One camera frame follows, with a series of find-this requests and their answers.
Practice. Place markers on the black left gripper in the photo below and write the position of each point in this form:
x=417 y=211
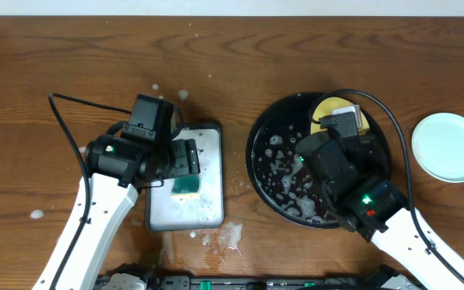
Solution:
x=184 y=158

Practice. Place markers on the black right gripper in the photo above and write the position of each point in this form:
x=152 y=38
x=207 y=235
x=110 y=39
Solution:
x=368 y=143

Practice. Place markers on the yellow plate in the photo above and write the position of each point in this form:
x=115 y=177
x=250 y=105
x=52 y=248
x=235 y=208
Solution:
x=327 y=106

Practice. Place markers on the green yellow sponge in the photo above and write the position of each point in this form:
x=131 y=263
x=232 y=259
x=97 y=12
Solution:
x=186 y=185

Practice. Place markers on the pale green plate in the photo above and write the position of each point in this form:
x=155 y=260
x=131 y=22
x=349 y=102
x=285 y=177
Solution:
x=438 y=146

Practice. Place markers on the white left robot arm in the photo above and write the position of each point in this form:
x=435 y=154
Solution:
x=98 y=212

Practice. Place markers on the rectangular soapy water tray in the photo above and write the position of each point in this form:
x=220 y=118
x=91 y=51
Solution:
x=205 y=210

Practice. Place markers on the round black tray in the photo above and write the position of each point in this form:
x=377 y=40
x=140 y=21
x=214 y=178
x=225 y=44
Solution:
x=279 y=177

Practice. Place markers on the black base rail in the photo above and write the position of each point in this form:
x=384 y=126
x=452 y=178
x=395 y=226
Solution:
x=183 y=282

